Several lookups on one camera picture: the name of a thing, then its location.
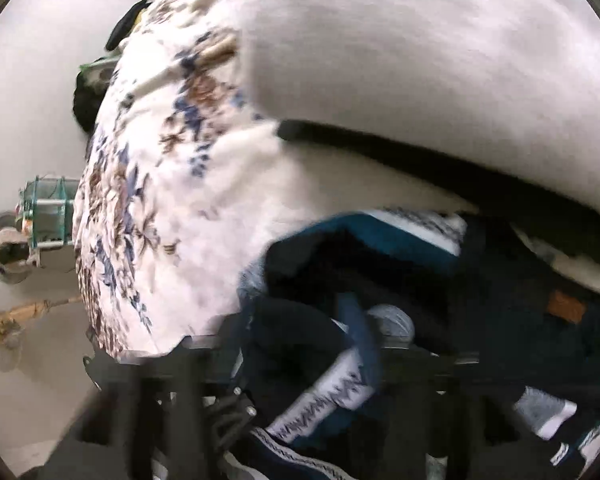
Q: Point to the black rounded object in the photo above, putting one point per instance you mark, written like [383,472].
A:
[87,105]

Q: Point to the navy garment with zigzag band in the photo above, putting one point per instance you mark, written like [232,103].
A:
[300,340]

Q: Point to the green framed box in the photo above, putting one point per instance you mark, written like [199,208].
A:
[47,210]

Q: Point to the yellowish plastic object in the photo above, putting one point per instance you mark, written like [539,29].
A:
[10,322]

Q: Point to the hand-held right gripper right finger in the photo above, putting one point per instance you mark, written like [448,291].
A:
[430,410]

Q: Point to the dark sock with white stripes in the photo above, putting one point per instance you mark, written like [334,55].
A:
[587,435]

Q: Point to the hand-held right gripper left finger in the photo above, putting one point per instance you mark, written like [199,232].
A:
[180,410]

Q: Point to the grey and white sock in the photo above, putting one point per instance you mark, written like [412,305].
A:
[540,410]

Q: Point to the floral white bedsheet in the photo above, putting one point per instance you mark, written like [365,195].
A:
[180,185]

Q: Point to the round grey disc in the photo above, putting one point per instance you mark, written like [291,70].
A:
[5,255]

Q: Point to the dark jeans with brown patch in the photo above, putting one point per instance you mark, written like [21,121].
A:
[530,340]

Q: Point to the white garment with black trim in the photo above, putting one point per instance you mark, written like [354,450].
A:
[405,60]

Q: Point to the black flat object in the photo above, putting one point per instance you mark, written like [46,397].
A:
[125,22]

